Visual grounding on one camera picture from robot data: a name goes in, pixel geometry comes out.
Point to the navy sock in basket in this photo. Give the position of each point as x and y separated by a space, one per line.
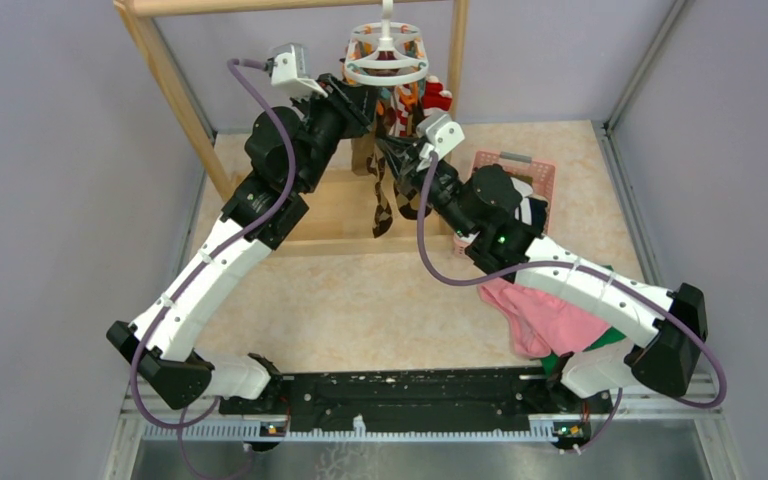
536 212

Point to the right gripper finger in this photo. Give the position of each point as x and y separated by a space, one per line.
397 159
399 145

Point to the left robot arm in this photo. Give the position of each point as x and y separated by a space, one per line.
289 148

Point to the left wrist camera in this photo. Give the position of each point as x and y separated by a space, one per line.
289 74

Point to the tan hanging sock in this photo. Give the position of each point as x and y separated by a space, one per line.
362 151

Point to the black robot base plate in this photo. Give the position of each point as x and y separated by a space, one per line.
417 401

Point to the green cloth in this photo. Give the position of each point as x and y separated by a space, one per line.
611 336

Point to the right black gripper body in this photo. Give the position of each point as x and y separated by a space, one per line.
412 160

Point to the wooden drying rack frame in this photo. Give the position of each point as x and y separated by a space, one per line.
315 235

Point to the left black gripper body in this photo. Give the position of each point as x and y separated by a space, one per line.
338 114

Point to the brown argyle sock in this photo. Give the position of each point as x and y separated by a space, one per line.
408 204
383 213

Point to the white round clip hanger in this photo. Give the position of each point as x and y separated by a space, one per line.
385 53

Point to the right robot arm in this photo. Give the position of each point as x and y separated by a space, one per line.
665 329

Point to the white sock black stripes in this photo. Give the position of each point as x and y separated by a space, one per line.
525 190

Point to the pink laundry basket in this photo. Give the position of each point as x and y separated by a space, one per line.
540 174

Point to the red white striped sock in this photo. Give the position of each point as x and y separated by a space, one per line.
414 102

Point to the pink cloth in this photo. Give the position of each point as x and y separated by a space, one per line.
540 323

